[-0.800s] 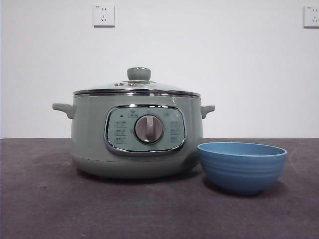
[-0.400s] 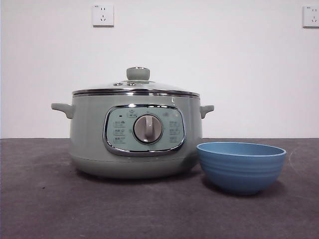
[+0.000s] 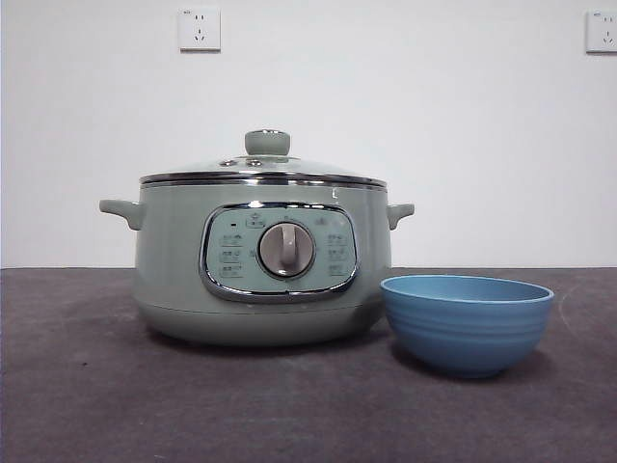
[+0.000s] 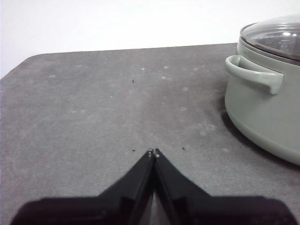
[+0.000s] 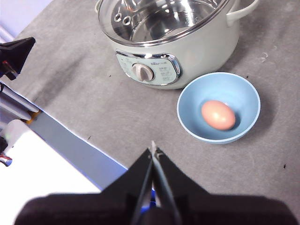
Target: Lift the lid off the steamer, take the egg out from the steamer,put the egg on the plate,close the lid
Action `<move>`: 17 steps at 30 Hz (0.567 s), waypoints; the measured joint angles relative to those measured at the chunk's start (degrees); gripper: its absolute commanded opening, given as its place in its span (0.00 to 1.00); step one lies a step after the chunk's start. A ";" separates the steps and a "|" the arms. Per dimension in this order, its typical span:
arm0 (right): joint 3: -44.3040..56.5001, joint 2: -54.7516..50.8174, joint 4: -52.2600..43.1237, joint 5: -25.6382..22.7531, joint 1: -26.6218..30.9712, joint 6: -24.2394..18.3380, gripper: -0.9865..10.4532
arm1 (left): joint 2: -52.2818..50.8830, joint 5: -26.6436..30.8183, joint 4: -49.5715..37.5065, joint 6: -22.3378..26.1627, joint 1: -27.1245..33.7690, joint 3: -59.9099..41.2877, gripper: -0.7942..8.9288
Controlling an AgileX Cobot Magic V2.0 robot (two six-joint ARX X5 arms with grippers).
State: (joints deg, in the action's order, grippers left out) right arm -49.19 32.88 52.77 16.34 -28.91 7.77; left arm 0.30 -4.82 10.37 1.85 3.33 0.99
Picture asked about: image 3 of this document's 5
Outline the white wall socket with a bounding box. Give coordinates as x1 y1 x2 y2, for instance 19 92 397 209
177 7 223 53
584 10 617 55

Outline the blue ribbed bowl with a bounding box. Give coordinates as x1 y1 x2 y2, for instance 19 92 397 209
379 274 555 378

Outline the pale green electric steamer pot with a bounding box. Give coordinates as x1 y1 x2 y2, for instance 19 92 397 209
98 180 416 347

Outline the glass lid with green knob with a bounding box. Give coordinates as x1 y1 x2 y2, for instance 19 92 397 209
139 128 389 187

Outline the dark grey table mat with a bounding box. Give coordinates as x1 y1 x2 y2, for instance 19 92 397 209
0 266 617 463

